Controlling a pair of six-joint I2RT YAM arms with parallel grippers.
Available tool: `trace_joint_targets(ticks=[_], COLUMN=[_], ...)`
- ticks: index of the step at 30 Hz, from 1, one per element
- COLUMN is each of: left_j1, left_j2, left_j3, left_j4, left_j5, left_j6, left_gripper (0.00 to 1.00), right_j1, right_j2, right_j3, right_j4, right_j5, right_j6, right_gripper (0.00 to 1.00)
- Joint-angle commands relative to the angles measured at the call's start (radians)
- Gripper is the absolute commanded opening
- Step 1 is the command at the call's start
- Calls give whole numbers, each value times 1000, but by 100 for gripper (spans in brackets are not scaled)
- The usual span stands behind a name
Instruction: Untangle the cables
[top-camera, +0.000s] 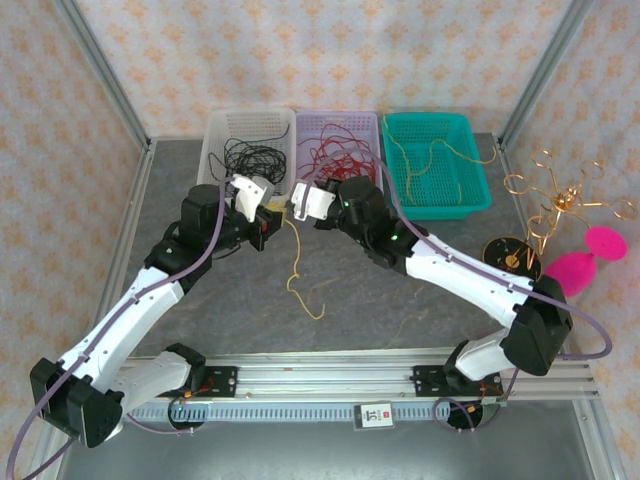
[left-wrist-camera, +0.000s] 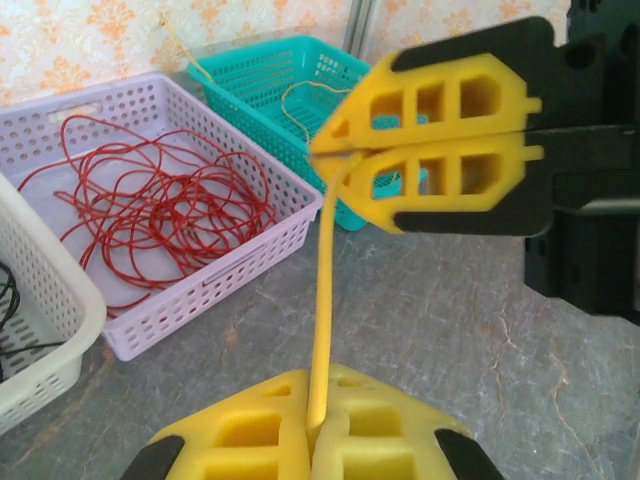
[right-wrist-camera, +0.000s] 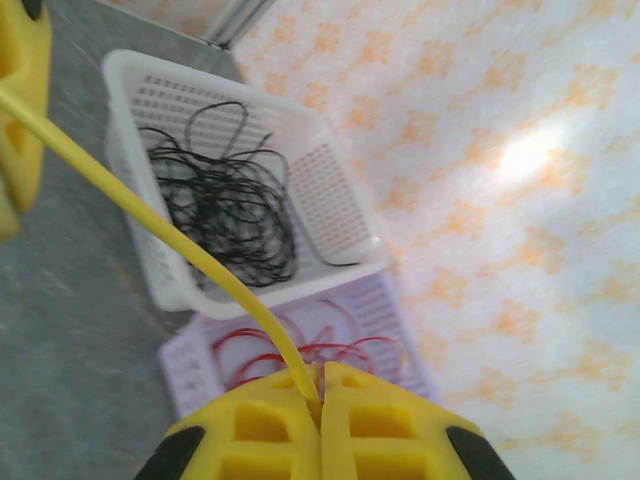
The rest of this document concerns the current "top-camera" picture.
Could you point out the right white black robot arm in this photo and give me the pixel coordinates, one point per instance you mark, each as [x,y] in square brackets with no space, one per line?
[470,280]

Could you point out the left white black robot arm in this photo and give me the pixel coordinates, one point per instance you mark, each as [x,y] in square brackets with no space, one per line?
[125,320]

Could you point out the white plastic basket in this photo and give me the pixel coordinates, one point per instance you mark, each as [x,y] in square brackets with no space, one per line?
[210,145]

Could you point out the teal plastic basket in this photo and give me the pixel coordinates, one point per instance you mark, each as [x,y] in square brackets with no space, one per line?
[440,165]

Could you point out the lilac plastic basket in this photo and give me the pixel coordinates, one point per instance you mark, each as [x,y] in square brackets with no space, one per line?
[310,125]

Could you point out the black round gold-rimmed base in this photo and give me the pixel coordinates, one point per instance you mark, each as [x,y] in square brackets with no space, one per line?
[505,252]

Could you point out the white label card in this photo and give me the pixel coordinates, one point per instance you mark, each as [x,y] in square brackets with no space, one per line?
[373,416]

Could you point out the pink makeup sponges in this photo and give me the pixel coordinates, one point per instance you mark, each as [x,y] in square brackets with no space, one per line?
[570,275]

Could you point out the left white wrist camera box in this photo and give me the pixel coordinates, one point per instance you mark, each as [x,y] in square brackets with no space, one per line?
[252,195]

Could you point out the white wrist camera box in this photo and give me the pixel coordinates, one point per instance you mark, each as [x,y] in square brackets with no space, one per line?
[252,195]
[312,200]

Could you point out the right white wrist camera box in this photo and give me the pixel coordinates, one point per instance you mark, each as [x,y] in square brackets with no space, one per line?
[312,200]

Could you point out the aluminium mounting rail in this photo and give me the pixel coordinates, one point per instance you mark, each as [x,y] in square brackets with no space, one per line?
[325,377]

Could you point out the aluminium frame post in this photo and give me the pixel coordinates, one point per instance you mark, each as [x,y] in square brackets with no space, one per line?
[545,75]
[102,75]

